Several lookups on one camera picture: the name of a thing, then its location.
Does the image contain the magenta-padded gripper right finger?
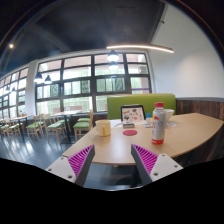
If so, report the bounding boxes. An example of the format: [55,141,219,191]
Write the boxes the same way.
[130,143,184,186]

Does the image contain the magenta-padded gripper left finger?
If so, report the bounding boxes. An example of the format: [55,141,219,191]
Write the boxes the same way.
[45,144,96,187]

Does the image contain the clear red-capped drink bottle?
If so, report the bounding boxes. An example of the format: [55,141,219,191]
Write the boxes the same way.
[151,101,167,146]

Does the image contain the wooden chairs with green seats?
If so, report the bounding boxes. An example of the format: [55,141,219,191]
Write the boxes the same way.
[0,109,95,143]

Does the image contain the flat round red coaster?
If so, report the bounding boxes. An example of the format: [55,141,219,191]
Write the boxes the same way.
[122,129,139,137]

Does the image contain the white bowl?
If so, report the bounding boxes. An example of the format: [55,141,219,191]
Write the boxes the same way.
[164,108,176,122]

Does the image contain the wooden dining table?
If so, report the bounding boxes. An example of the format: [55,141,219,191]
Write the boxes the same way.
[49,110,83,144]

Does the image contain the small black box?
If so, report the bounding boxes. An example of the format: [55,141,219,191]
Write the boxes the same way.
[122,121,136,130]

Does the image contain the black laptop with stickers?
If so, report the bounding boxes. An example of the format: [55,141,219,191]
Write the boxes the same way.
[119,104,147,124]

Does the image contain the white paper sheet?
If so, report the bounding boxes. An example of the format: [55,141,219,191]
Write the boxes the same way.
[109,119,125,129]

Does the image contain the green upholstered bench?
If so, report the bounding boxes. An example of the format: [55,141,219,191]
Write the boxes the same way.
[106,93,177,121]

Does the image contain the long curved ceiling light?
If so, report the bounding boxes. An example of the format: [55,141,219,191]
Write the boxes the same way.
[105,43,175,55]

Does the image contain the cream mug with yellow handle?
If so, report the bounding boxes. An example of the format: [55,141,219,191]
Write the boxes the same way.
[94,119,112,137]

